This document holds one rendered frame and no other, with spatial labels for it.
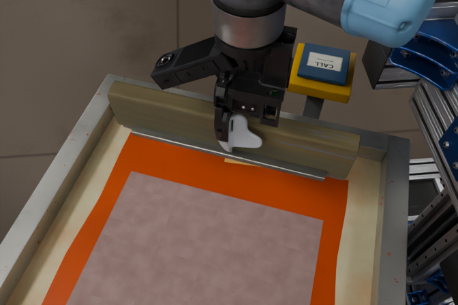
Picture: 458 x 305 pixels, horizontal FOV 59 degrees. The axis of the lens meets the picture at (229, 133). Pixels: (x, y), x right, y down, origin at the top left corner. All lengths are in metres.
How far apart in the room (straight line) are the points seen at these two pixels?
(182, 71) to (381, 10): 0.25
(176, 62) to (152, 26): 2.02
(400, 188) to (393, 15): 0.45
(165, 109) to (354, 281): 0.38
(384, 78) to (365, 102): 1.29
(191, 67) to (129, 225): 0.32
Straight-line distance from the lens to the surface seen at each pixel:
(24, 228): 0.71
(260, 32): 0.40
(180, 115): 0.57
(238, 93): 0.46
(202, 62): 0.46
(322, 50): 0.91
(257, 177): 0.71
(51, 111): 2.20
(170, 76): 0.49
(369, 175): 0.76
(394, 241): 0.67
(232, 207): 0.69
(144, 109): 0.59
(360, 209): 0.72
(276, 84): 0.46
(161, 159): 0.74
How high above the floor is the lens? 1.58
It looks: 54 degrees down
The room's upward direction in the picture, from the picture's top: straight up
